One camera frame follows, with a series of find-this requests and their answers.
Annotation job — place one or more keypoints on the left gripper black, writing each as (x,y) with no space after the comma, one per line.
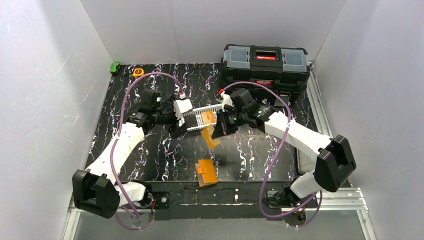
(175,120)

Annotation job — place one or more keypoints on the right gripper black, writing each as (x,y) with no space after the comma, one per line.
(224,121)

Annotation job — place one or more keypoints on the white plastic basket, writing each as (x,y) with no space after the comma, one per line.
(194,120)

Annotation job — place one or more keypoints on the orange credit card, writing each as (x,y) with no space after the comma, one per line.
(207,136)

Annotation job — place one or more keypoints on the orange leather card holder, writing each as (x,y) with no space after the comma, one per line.
(206,172)

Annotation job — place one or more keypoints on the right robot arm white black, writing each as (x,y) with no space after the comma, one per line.
(333,156)

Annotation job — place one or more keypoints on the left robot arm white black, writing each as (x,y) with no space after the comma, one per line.
(97,189)

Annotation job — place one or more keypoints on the white patterned card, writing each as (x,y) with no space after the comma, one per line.
(208,117)

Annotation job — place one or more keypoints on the black red toolbox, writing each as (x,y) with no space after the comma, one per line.
(284,71)

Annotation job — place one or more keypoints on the yellow tape measure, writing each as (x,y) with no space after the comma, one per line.
(138,72)

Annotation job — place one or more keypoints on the grey plastic case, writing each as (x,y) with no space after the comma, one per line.
(306,163)

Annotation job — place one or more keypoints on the green small object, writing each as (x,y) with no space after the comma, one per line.
(114,69)

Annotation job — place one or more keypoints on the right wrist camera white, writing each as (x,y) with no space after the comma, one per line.
(224,100)

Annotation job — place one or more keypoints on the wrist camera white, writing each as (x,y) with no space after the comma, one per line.
(224,100)
(181,106)

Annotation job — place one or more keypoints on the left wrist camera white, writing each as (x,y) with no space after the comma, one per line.
(181,106)

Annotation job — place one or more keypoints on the aluminium right rail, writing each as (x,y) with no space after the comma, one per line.
(316,104)

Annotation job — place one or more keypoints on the aluminium rail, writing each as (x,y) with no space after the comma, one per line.
(346,198)
(316,104)

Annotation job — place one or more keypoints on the aluminium front rail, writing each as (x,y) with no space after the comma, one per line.
(346,198)

